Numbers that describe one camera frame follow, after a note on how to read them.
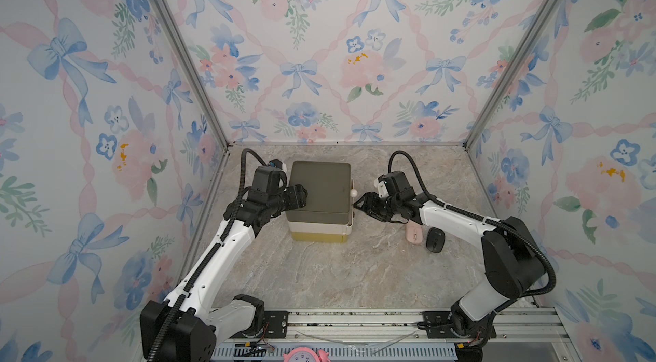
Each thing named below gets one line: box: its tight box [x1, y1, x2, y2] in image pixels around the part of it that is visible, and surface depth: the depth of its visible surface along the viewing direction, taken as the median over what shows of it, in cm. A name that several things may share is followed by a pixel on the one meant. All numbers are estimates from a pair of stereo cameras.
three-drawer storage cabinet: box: [285, 160, 358, 244], surface depth 83 cm
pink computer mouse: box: [404, 219, 424, 245], surface depth 92 cm
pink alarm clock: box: [282, 346, 331, 362], surface depth 69 cm
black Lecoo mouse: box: [426, 227, 446, 253], surface depth 90 cm
